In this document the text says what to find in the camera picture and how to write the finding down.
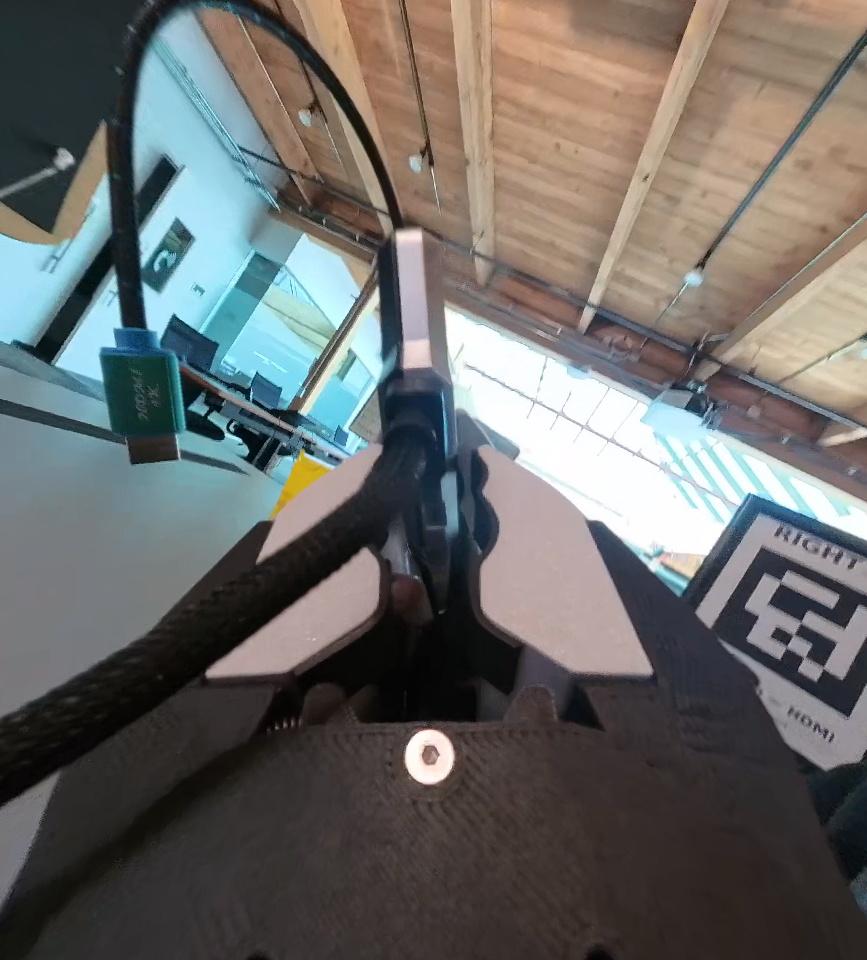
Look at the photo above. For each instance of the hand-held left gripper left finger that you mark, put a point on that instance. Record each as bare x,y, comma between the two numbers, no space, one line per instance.
313,622

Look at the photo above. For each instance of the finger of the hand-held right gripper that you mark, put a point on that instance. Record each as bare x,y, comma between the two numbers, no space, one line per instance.
439,540
401,547

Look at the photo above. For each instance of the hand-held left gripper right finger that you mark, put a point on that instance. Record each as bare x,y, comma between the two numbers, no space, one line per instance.
561,600

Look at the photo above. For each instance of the silver HDMI splitter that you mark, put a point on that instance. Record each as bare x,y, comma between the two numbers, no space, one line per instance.
415,300

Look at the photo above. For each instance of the person's right hand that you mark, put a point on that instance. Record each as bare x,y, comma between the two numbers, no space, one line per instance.
411,600

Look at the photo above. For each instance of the yellow plastic bin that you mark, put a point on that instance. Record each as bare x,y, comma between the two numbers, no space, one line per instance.
302,480

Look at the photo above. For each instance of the long office desk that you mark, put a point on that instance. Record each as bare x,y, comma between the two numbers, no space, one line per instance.
253,409

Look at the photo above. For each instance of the black office chair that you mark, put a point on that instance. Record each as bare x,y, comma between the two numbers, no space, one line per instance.
265,390
193,349

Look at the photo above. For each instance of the white ceiling projector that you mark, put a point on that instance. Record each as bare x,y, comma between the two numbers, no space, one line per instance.
673,409

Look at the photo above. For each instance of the framed marker sign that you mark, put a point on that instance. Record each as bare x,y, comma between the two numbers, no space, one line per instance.
808,622

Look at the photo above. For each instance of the dark door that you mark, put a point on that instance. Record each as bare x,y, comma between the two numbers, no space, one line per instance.
103,262

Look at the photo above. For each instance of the black board wooden edge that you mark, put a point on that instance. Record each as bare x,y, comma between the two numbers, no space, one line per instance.
28,75

